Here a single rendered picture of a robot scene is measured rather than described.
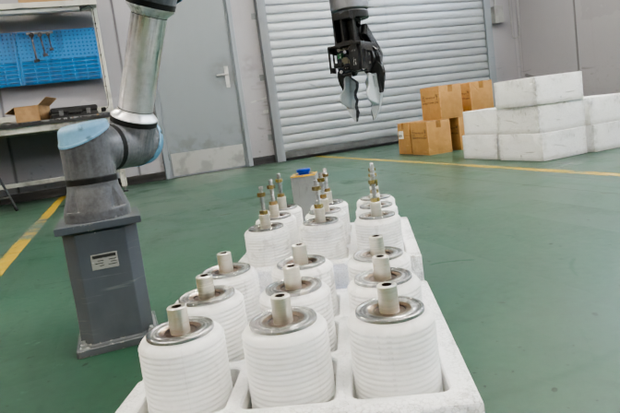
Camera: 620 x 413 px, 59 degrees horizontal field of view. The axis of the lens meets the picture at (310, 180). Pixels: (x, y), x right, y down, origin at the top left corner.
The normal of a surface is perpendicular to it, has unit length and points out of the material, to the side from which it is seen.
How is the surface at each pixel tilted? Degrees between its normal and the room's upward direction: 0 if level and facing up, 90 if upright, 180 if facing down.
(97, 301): 90
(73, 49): 90
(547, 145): 90
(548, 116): 90
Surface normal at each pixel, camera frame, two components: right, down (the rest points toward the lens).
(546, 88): 0.35, 0.06
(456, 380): -0.13, -0.99
